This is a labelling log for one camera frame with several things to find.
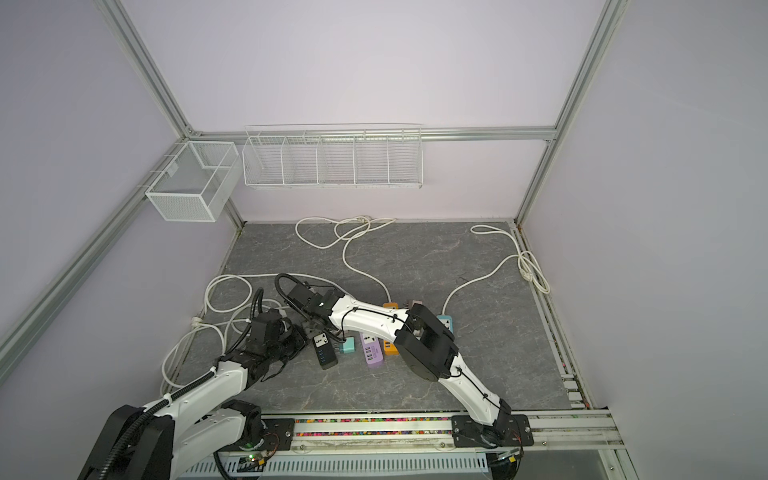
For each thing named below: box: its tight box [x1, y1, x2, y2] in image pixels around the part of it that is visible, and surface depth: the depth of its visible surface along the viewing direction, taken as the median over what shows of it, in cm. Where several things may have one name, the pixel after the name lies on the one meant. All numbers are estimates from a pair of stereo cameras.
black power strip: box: [312, 332, 338, 370], surface depth 87 cm
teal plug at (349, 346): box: [339, 336, 357, 353], surface depth 88 cm
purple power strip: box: [360, 333, 383, 365], surface depth 86 cm
